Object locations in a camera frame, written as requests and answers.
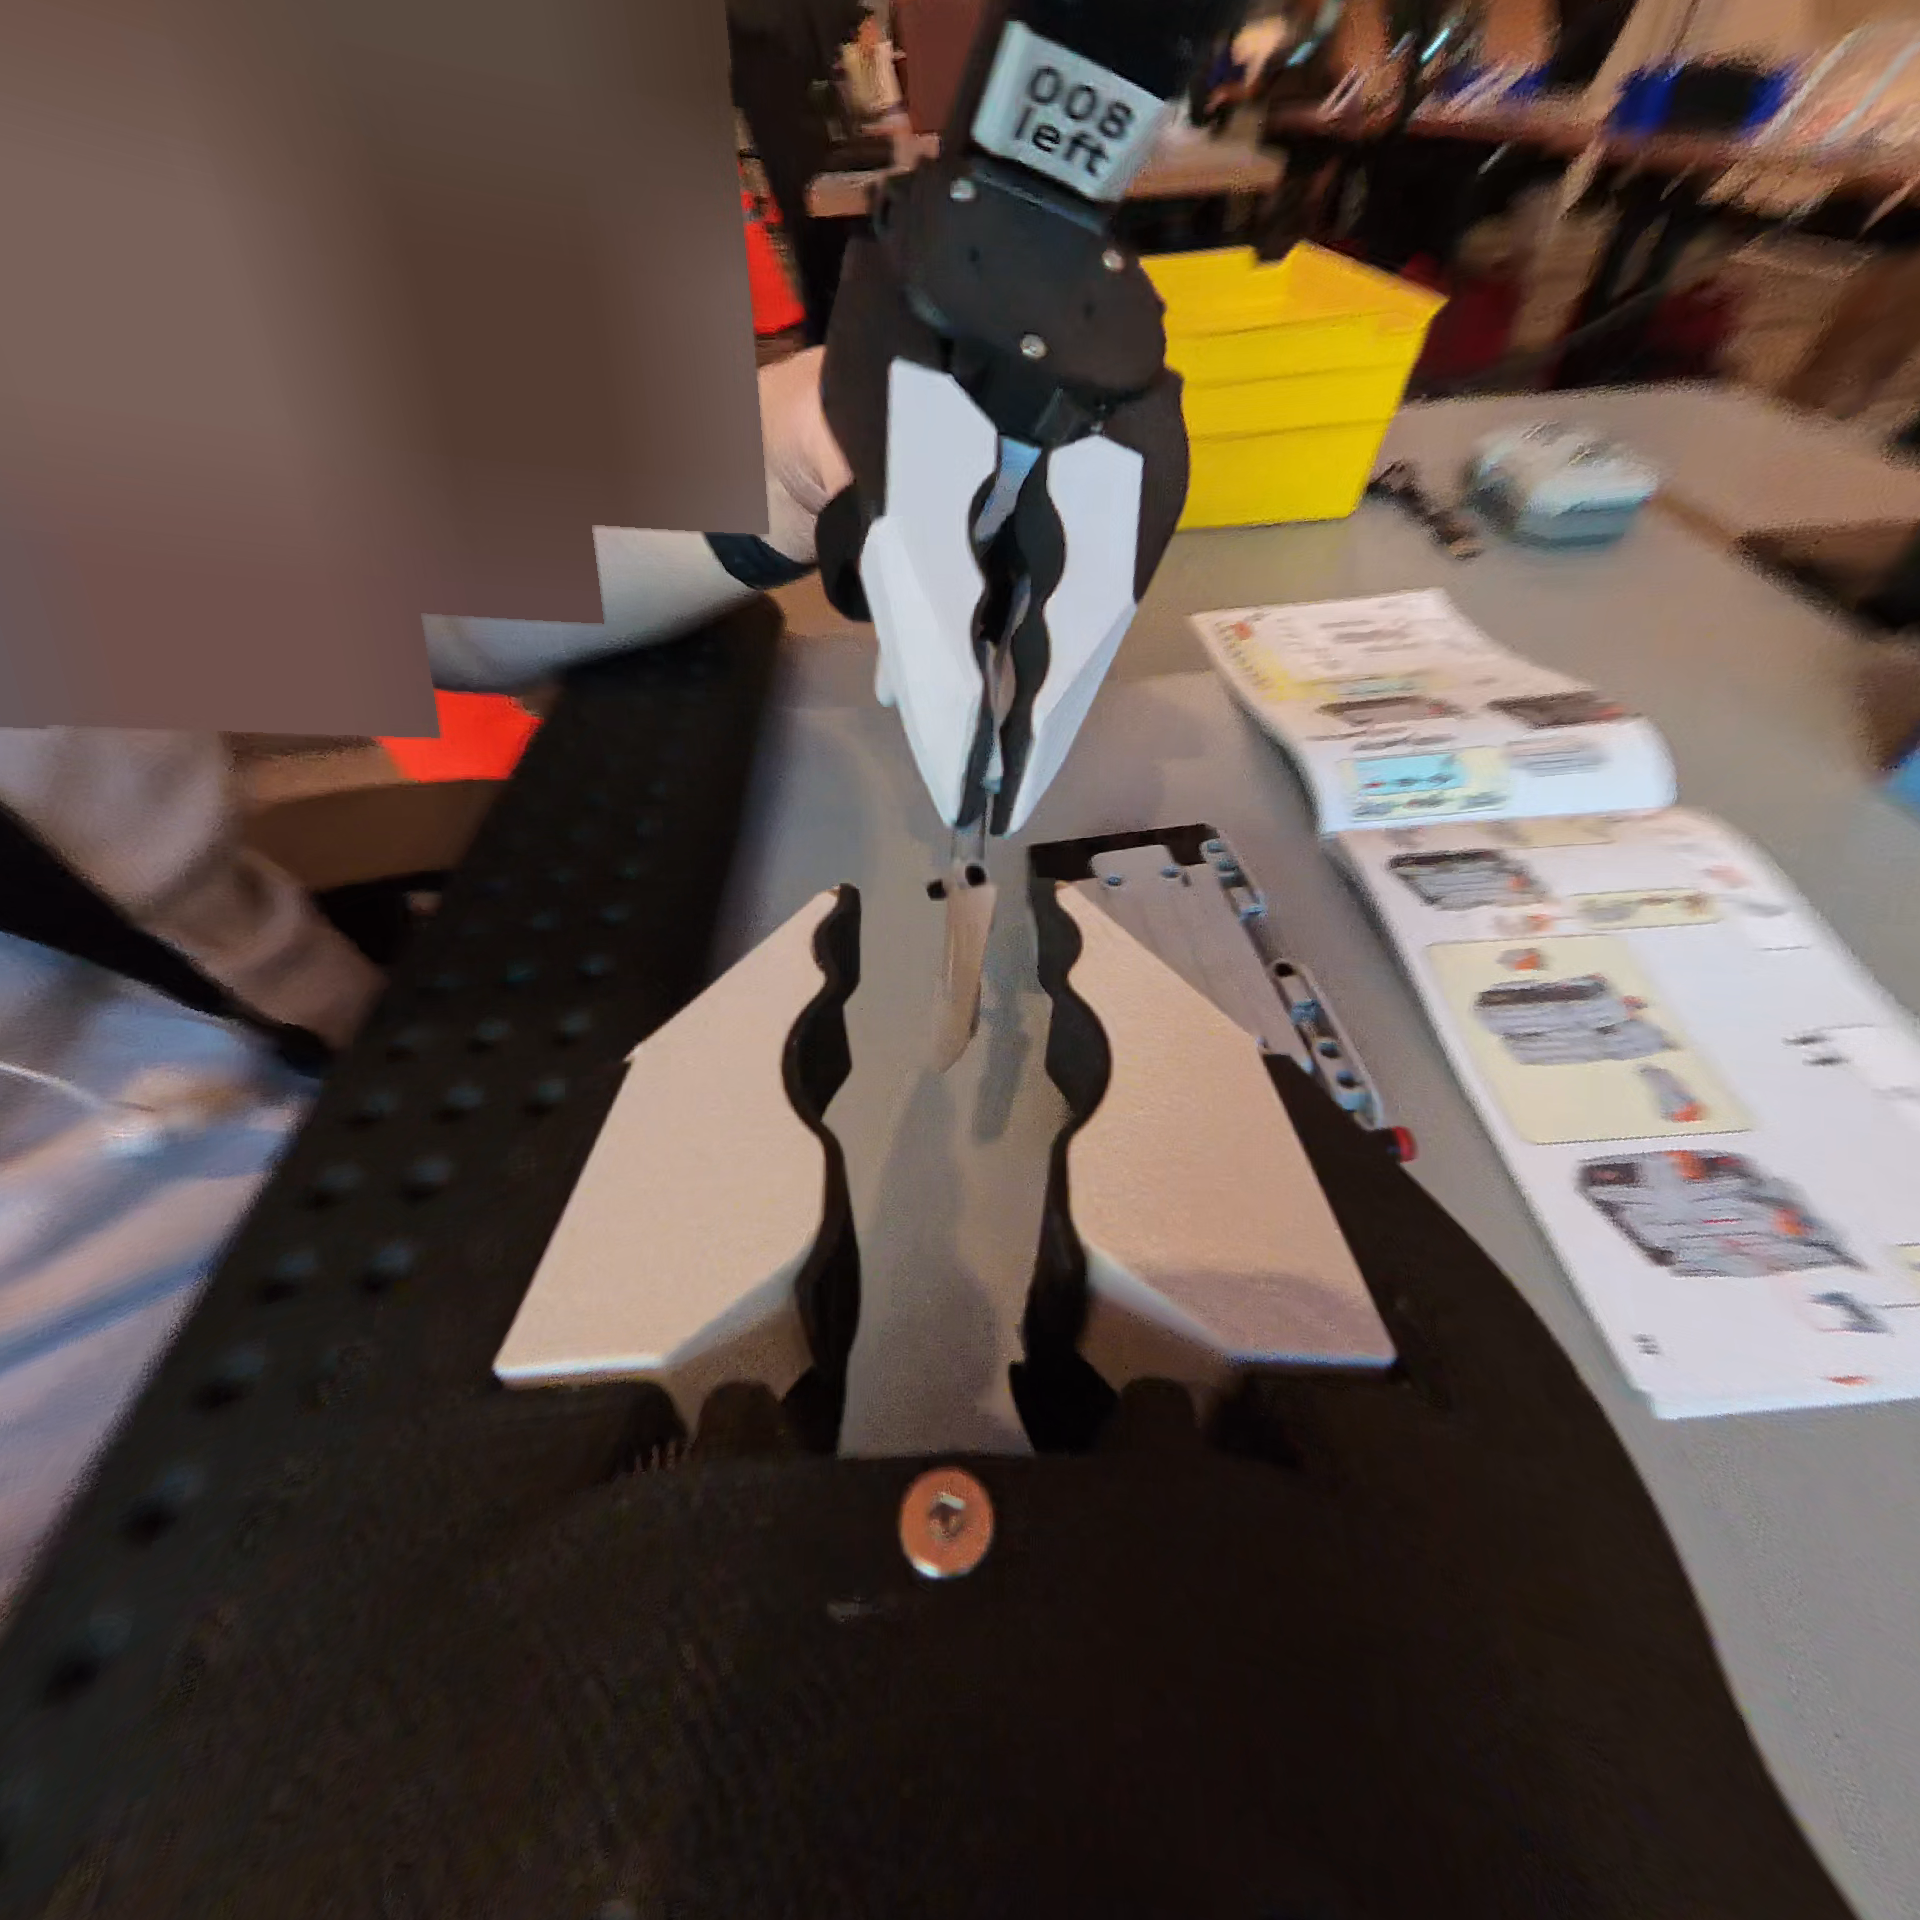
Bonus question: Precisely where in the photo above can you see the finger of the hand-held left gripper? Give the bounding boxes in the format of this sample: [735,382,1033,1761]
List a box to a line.
[858,357,1009,829]
[997,441,1149,836]

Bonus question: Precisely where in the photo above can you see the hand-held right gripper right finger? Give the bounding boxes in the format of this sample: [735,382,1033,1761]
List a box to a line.
[1024,877,1400,1412]

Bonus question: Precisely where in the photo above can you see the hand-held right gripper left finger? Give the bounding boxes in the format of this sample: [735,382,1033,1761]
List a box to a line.
[496,884,863,1412]

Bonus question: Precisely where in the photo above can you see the black grey building block assembly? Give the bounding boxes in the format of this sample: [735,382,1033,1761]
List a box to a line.
[1031,823,1418,1161]

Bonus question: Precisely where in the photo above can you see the grey desk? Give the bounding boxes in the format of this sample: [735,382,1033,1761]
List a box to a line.
[717,382,1920,1920]

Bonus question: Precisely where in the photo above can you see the person's left hand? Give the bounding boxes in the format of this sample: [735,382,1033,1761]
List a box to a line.
[760,359,858,537]

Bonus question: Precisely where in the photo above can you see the black wristwatch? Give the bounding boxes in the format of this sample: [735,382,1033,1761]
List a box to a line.
[709,528,825,598]

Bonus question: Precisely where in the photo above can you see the yellow plastic bin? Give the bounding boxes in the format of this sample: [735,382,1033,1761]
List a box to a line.
[1141,239,1449,535]

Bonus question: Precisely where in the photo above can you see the black perforated panel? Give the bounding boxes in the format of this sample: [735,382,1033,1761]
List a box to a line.
[0,596,783,1681]

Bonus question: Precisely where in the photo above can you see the small black block pieces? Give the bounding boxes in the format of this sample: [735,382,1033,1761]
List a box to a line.
[1361,457,1490,559]

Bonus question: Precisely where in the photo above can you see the open instruction booklet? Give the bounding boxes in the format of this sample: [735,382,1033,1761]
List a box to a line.
[1191,587,1920,1420]

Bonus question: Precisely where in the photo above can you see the grey white toy part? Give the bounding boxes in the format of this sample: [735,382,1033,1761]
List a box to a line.
[1462,423,1661,547]

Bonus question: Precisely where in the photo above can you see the orange object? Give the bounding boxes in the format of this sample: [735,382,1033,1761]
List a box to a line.
[375,687,544,784]

